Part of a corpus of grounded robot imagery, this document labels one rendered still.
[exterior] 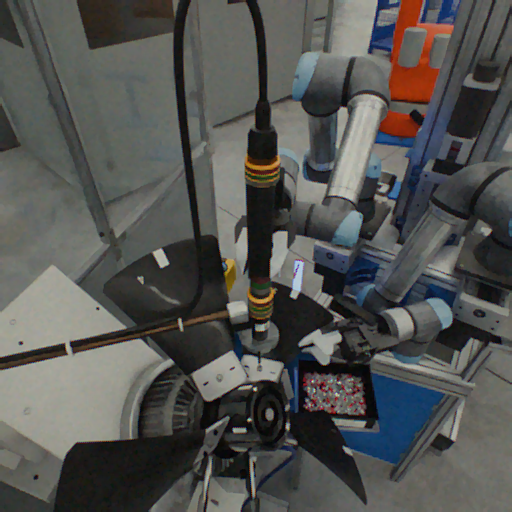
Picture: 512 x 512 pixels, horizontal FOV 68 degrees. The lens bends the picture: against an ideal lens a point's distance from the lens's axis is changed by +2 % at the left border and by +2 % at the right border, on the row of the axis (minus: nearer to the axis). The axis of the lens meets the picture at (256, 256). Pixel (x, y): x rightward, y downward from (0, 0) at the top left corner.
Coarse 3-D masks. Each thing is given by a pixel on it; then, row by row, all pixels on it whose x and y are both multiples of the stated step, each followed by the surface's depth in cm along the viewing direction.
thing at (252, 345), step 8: (232, 304) 63; (240, 304) 63; (232, 312) 62; (240, 312) 62; (232, 320) 62; (240, 320) 63; (248, 320) 63; (240, 328) 63; (248, 328) 64; (272, 328) 70; (240, 336) 67; (248, 336) 66; (272, 336) 69; (248, 344) 68; (256, 344) 68; (264, 344) 68; (272, 344) 68; (256, 352) 67; (264, 352) 67
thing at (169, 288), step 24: (192, 240) 71; (216, 240) 73; (144, 264) 68; (168, 264) 69; (192, 264) 70; (216, 264) 72; (120, 288) 66; (144, 288) 67; (168, 288) 68; (192, 288) 69; (216, 288) 71; (144, 312) 67; (168, 312) 68; (192, 312) 69; (168, 336) 68; (192, 336) 69; (216, 336) 69; (192, 360) 69
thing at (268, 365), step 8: (248, 360) 80; (256, 360) 80; (264, 360) 79; (272, 360) 79; (248, 368) 78; (264, 368) 78; (272, 368) 78; (280, 368) 77; (256, 376) 76; (264, 376) 76; (272, 376) 76; (280, 376) 76
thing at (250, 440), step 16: (256, 384) 67; (272, 384) 70; (224, 400) 69; (240, 400) 66; (256, 400) 67; (272, 400) 69; (208, 416) 70; (240, 416) 64; (256, 416) 65; (288, 416) 71; (224, 432) 67; (240, 432) 64; (256, 432) 64; (272, 432) 67; (288, 432) 69; (224, 448) 71; (240, 448) 67; (256, 448) 64; (272, 448) 65
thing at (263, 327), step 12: (264, 108) 40; (264, 120) 41; (252, 132) 42; (264, 132) 42; (276, 132) 43; (252, 144) 43; (264, 144) 42; (276, 144) 43; (252, 156) 44; (264, 156) 43; (276, 156) 44; (252, 324) 66; (264, 324) 65; (252, 336) 68; (264, 336) 68
